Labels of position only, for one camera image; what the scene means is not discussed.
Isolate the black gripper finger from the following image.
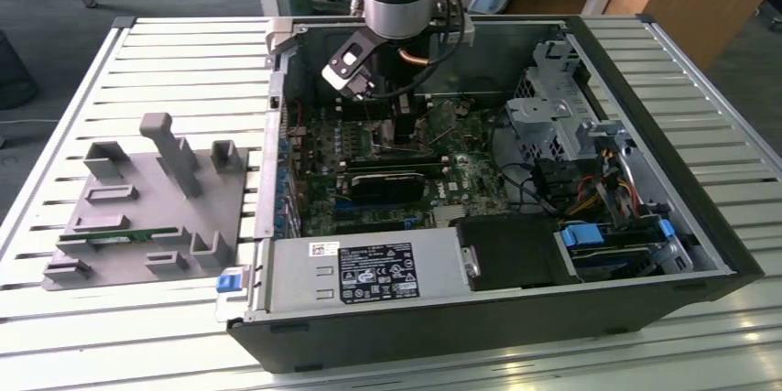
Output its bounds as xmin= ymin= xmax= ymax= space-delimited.
xmin=392 ymin=94 xmax=424 ymax=146

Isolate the metal socket cover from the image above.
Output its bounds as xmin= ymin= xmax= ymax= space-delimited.
xmin=420 ymin=101 xmax=463 ymax=148

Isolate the CPU socket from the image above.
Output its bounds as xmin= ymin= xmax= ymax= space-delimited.
xmin=360 ymin=119 xmax=430 ymax=159

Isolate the black RAM slot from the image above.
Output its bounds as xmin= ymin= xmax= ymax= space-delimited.
xmin=340 ymin=96 xmax=396 ymax=108
xmin=346 ymin=157 xmax=444 ymax=168
xmin=340 ymin=105 xmax=396 ymax=120
xmin=338 ymin=166 xmax=446 ymax=178

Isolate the black graphics card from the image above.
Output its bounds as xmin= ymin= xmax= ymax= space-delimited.
xmin=340 ymin=171 xmax=427 ymax=205

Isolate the green motherboard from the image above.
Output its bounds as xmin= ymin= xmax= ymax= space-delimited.
xmin=282 ymin=96 xmax=520 ymax=239

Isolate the silver chipset heatsink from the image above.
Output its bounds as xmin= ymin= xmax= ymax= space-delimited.
xmin=434 ymin=206 xmax=467 ymax=228

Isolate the silver drive cage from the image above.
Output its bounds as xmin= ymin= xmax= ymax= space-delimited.
xmin=500 ymin=38 xmax=641 ymax=168

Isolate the black plastic shroud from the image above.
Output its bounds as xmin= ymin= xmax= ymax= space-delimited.
xmin=451 ymin=214 xmax=582 ymax=292

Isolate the blue disk carrier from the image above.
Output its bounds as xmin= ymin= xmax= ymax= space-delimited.
xmin=558 ymin=221 xmax=607 ymax=250

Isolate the grey power supply unit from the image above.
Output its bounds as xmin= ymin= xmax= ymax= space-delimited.
xmin=259 ymin=228 xmax=475 ymax=321

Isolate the grey parts rack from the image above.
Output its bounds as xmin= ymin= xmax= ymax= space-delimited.
xmin=39 ymin=111 xmax=254 ymax=292

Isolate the black PC case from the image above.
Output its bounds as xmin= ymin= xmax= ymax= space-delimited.
xmin=212 ymin=13 xmax=769 ymax=375

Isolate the green RAM stick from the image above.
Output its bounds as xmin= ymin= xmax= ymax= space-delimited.
xmin=59 ymin=226 xmax=183 ymax=244

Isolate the white-edged wrist camera box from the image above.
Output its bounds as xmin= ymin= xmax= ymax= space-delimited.
xmin=322 ymin=33 xmax=382 ymax=100

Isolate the black wire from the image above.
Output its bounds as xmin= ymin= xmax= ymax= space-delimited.
xmin=498 ymin=161 xmax=560 ymax=216

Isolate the red wire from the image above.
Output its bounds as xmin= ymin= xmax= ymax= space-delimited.
xmin=572 ymin=173 xmax=642 ymax=218

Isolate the silver latch handle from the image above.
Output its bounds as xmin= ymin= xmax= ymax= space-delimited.
xmin=460 ymin=246 xmax=483 ymax=278

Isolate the yellow wire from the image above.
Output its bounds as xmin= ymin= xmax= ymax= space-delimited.
xmin=564 ymin=179 xmax=634 ymax=218

